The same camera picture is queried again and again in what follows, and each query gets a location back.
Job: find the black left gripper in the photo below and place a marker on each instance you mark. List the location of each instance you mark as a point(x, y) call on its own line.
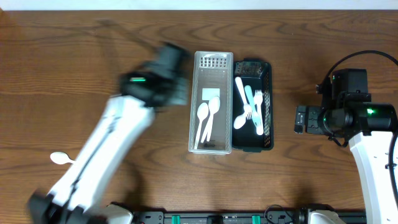
point(173, 58)

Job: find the white plastic spoon top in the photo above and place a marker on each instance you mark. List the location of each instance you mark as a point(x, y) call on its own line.
point(214, 106)

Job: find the white label sticker in basket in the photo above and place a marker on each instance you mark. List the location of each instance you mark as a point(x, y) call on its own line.
point(209, 93)

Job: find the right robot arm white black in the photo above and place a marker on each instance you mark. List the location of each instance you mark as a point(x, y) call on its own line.
point(368, 129)

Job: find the dark green plastic basket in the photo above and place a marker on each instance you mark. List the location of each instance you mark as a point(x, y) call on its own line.
point(258, 75)

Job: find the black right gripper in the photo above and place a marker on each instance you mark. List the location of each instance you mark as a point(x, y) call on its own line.
point(301, 120)

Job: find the translucent white plastic basket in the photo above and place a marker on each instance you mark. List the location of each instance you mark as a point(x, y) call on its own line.
point(212, 70)

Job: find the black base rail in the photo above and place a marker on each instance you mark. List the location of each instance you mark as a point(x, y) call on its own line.
point(313, 213)

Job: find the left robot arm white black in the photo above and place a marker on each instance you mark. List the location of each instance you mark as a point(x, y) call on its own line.
point(76, 196)

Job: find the white plastic fork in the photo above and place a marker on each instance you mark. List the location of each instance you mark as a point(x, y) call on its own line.
point(258, 101)
point(255, 115)

